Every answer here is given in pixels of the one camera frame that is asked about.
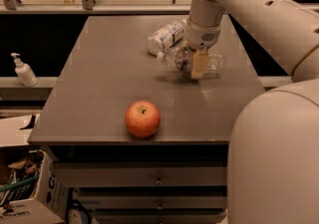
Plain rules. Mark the white cardboard box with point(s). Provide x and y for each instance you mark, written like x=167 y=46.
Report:
x=30 y=191

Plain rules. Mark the clear water bottle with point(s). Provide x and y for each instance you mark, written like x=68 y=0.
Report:
x=180 y=59

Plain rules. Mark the grey drawer cabinet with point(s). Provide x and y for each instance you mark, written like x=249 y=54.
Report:
x=143 y=143

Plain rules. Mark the green stick in box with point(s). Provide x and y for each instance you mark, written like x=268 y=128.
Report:
x=19 y=183

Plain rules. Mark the white pump dispenser bottle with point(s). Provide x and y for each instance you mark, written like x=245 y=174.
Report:
x=24 y=71

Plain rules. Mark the white labelled lying bottle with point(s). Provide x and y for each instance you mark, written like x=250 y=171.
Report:
x=165 y=37

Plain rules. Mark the red apple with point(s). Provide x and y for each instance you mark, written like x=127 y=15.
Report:
x=142 y=119

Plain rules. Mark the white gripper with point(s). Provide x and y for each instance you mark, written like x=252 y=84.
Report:
x=201 y=37

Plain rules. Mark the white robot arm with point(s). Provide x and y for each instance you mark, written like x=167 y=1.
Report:
x=273 y=155

